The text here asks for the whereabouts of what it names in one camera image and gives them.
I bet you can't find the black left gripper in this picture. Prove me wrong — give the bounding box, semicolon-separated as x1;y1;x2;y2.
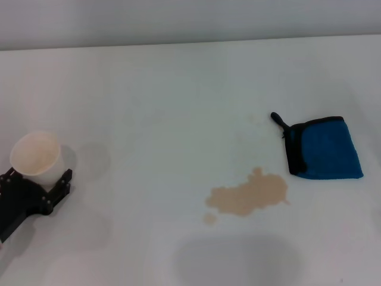
0;167;74;244

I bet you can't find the white paper cup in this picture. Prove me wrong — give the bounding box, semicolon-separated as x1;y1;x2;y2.
10;130;65;187

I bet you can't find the blue rag with black trim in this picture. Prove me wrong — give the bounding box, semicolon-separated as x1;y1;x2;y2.
270;111;365;181

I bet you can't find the large brown liquid puddle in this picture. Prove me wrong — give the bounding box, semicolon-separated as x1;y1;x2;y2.
204;166;291;218

